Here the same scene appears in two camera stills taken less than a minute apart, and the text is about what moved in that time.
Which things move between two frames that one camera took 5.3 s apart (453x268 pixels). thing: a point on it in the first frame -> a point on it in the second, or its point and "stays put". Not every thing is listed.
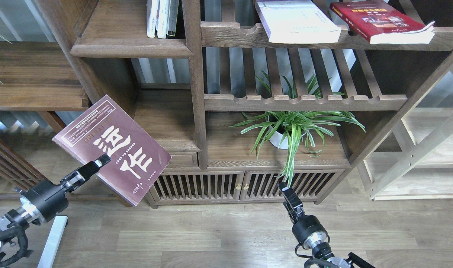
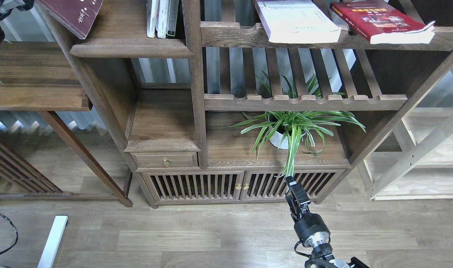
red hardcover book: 382,23 stays put
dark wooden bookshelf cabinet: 264,101 stays put
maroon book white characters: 137,160 -> 77,16
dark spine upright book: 172,18 stays put
